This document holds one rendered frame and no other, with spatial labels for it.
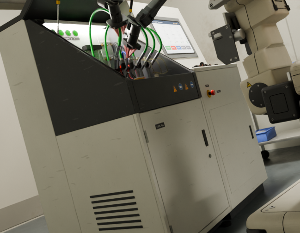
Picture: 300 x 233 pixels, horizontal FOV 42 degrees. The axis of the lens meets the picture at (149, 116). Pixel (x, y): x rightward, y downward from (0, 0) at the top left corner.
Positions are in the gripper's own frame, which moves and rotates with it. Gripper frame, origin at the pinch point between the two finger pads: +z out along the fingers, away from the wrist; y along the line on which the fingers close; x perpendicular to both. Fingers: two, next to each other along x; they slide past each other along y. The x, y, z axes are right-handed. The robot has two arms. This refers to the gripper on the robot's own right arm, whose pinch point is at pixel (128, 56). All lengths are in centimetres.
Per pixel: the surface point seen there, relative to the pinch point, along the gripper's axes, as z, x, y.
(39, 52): 6.8, 41.7, 24.5
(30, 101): 35, 46, 20
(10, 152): 204, -14, 152
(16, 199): 238, -7, 116
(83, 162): 44, 39, -28
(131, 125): 9, 29, -44
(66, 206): 76, 44, -29
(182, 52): 14, -70, 19
